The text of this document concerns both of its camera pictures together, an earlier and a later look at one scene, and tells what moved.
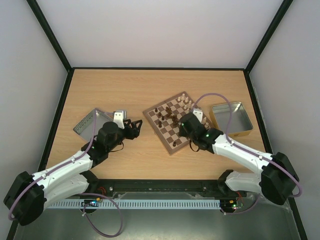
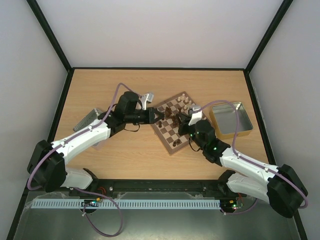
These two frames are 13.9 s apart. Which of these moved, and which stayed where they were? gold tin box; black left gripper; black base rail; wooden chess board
Moved: black left gripper
Stayed: gold tin box; wooden chess board; black base rail
